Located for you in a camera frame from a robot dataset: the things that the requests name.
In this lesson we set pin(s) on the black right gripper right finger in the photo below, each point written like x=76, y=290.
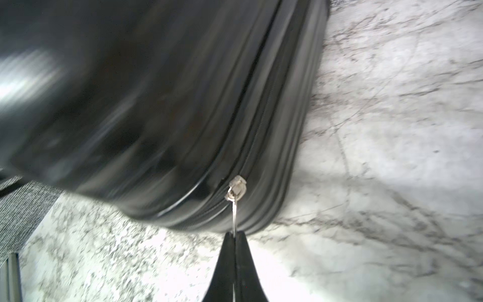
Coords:
x=247, y=282

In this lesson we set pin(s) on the aluminium cage frame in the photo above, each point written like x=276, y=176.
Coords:
x=11, y=279

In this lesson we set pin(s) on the silver zipper pull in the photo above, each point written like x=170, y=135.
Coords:
x=236, y=191

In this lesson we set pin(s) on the black ribbed hard-shell suitcase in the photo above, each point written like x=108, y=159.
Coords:
x=156, y=106

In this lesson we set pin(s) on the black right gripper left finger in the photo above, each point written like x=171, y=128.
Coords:
x=221, y=288

